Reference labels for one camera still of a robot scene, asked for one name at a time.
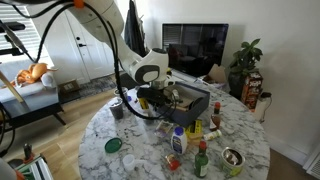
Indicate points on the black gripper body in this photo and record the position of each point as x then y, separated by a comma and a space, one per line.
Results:
151, 94

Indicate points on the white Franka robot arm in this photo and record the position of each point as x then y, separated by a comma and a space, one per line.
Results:
100, 16

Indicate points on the dark blue cardboard box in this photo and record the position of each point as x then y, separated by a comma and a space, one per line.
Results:
186, 116

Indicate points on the metal cup with coffee beans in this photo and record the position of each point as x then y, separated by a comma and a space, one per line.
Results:
117, 110

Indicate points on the brown open cardboard box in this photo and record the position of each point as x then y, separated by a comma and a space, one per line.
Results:
216, 74

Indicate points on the small cardboard floor box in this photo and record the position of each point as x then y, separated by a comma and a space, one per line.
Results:
69, 86

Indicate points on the orange carton box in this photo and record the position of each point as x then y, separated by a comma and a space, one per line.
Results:
252, 90

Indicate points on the green and white box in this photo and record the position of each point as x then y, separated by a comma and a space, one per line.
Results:
33, 168

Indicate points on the blue round lid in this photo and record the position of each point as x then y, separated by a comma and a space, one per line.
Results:
129, 98

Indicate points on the small clear packet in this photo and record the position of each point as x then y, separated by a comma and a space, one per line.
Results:
164, 128

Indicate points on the wooden block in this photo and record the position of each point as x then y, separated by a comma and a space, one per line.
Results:
184, 102

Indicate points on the white television stand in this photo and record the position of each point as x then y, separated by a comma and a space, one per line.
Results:
186, 76

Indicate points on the white bottle blue cap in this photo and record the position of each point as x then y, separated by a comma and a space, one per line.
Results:
179, 141

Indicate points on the yellow package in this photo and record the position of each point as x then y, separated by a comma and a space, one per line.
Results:
194, 128

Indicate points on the green round lid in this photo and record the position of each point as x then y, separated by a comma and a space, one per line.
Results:
113, 145

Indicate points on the grey patterned rug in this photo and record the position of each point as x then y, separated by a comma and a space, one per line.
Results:
96, 85

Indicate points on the small jar red lid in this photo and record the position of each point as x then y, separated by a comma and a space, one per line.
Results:
172, 162

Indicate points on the brown sauce bottle red cap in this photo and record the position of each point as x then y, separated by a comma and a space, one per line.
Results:
215, 118

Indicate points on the small white tube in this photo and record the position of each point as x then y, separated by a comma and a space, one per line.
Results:
212, 135

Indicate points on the black flat screen television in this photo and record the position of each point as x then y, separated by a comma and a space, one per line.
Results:
196, 50

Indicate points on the dark hanging coat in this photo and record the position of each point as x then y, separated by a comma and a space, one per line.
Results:
135, 30

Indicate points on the white door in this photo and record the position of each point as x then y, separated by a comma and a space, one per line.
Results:
93, 56

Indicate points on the green glass bottle red cap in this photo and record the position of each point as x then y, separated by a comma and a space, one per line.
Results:
201, 163

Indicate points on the open tin can green label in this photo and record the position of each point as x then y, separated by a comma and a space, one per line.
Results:
232, 163

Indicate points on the green potted plant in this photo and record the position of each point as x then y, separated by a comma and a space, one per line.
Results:
245, 63

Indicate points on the orange stuffed toy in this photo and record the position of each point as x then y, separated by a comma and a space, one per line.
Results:
33, 73

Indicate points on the black and red tool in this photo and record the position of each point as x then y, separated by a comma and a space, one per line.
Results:
27, 151

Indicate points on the white window blinds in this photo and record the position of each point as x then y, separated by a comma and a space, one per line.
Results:
28, 36

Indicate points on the wooden stick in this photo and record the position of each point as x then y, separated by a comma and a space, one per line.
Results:
11, 86

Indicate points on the black camera stand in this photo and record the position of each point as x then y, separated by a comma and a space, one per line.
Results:
13, 26

